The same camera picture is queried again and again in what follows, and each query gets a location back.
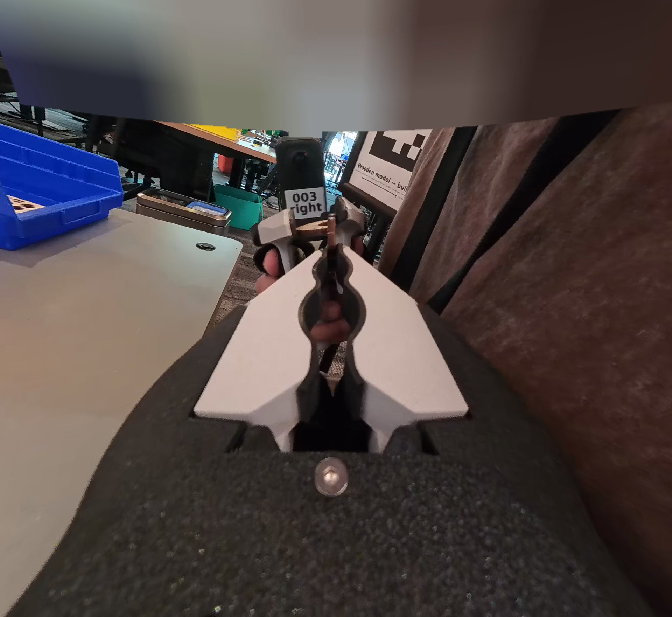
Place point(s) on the small wooden arch piece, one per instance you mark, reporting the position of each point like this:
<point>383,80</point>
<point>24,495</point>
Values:
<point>309,228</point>

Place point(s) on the silver metal container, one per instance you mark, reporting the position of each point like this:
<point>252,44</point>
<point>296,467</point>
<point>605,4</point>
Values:
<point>178,212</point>

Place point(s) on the blue plastic bin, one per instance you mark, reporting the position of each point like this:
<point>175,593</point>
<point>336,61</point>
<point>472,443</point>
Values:
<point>52,191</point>

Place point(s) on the round wooden gear part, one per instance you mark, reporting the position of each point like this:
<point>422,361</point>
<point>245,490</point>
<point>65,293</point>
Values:
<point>332,239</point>

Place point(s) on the green storage bin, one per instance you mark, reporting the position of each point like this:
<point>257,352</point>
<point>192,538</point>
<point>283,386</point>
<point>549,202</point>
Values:
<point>239,207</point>

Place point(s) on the white printed sheet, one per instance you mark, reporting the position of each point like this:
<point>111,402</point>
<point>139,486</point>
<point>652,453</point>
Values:
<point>23,203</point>

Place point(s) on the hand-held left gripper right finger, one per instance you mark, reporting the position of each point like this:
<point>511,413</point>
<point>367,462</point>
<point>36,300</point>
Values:
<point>404,365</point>

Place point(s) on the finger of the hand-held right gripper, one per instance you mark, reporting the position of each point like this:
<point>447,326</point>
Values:
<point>275,233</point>
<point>350,225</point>

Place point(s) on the person's right hand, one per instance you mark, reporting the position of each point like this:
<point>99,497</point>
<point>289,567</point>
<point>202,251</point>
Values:
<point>269,270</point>

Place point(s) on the framed black-white marker sign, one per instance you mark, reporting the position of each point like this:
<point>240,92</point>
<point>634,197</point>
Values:
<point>378,176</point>

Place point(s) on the yellow plastic bin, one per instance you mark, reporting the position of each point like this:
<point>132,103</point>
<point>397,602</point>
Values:
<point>215,131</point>

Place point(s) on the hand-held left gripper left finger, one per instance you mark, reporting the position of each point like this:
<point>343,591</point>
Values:
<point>252,359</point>

